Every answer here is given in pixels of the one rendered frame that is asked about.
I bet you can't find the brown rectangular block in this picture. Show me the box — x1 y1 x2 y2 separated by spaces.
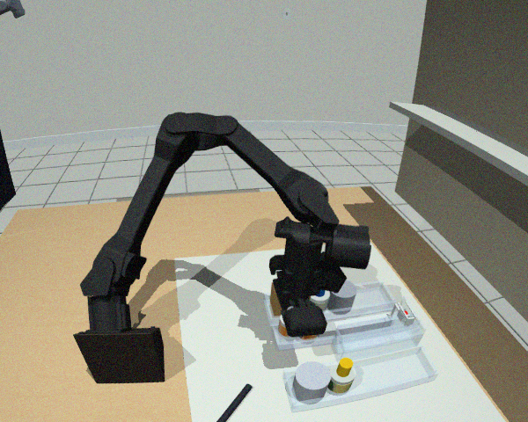
270 282 282 317

